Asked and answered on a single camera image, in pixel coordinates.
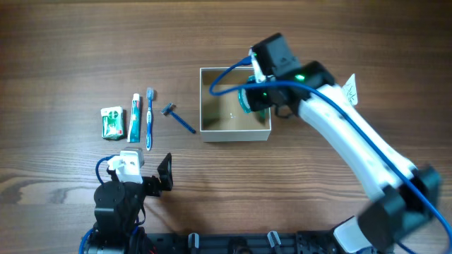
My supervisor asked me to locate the blue white toothbrush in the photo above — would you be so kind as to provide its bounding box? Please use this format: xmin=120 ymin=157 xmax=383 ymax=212
xmin=146 ymin=87 xmax=154 ymax=151

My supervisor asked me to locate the teal toothpaste tube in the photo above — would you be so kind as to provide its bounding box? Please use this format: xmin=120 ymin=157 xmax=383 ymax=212
xmin=128 ymin=93 xmax=141 ymax=143

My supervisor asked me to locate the white lotion tube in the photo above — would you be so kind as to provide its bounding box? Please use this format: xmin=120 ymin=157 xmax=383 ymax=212
xmin=342 ymin=73 xmax=358 ymax=107

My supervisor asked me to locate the blue cable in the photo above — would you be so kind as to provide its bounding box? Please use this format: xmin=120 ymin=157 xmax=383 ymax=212
xmin=208 ymin=56 xmax=452 ymax=254
xmin=78 ymin=154 xmax=117 ymax=254

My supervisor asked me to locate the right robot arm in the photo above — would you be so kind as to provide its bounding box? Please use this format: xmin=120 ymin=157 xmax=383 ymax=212
xmin=239 ymin=61 xmax=451 ymax=253

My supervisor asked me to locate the white open cardboard box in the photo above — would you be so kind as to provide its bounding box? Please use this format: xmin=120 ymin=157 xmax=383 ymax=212
xmin=199 ymin=67 xmax=272 ymax=143

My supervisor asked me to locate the green soap packet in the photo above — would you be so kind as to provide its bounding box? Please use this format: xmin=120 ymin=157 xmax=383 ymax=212
xmin=100 ymin=106 xmax=125 ymax=140

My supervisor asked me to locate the blue disposable razor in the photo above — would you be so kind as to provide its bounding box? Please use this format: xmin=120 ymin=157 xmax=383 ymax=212
xmin=161 ymin=102 xmax=196 ymax=134

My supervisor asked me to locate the right blue cable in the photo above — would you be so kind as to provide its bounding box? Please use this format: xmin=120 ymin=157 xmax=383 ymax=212
xmin=208 ymin=56 xmax=452 ymax=254

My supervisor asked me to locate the blue mouthwash bottle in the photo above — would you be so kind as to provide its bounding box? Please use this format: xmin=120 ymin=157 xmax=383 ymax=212
xmin=237 ymin=75 xmax=268 ymax=123

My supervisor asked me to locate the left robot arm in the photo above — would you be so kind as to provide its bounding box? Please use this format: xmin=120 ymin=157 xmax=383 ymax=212
xmin=78 ymin=150 xmax=173 ymax=254

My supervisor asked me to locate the left blue cable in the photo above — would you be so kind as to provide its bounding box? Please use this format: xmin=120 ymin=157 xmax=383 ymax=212
xmin=78 ymin=154 xmax=117 ymax=254

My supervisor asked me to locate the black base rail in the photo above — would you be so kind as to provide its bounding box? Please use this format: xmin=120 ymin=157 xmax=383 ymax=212
xmin=140 ymin=231 xmax=344 ymax=254

